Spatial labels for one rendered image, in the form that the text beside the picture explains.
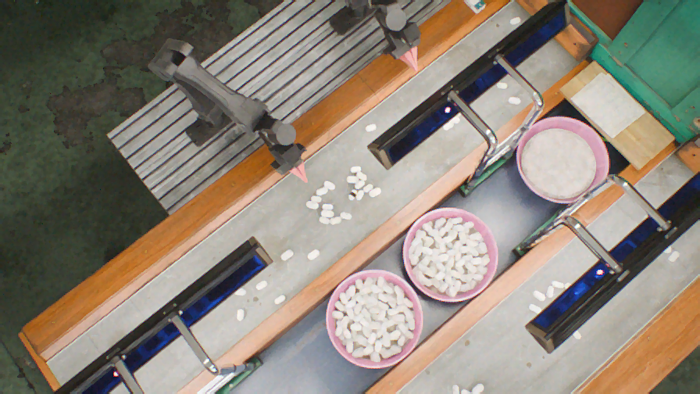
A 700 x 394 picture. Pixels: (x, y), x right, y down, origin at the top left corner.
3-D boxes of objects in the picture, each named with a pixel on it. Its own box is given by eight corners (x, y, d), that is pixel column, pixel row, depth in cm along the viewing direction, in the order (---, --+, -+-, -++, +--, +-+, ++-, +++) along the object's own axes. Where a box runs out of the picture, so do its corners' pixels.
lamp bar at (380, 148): (366, 148, 144) (366, 137, 137) (548, 5, 152) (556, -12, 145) (387, 171, 142) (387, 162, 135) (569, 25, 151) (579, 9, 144)
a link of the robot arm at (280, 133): (304, 126, 152) (270, 97, 145) (285, 152, 150) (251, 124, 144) (284, 124, 161) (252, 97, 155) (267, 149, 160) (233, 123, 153)
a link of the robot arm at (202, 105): (229, 109, 177) (178, 48, 147) (216, 127, 176) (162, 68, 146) (214, 102, 179) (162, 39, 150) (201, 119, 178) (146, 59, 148)
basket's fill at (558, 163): (501, 163, 179) (505, 157, 173) (554, 119, 182) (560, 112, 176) (553, 217, 174) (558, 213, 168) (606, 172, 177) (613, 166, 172)
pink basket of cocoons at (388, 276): (310, 313, 170) (306, 310, 160) (380, 256, 173) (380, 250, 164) (368, 387, 164) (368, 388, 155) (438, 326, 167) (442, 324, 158)
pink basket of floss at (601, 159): (506, 204, 176) (513, 196, 167) (512, 123, 183) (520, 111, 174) (594, 216, 174) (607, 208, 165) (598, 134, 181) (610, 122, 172)
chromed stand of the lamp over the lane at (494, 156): (423, 153, 181) (438, 91, 138) (470, 115, 184) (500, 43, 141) (463, 198, 177) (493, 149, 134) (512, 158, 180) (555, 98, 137)
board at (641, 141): (558, 91, 176) (558, 89, 174) (593, 62, 178) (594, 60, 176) (637, 170, 168) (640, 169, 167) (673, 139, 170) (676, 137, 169)
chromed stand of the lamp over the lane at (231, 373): (169, 356, 168) (100, 359, 124) (225, 312, 170) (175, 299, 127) (208, 410, 163) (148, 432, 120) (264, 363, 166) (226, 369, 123)
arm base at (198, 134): (241, 99, 180) (228, 84, 181) (190, 139, 177) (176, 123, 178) (247, 109, 187) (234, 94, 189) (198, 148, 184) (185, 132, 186)
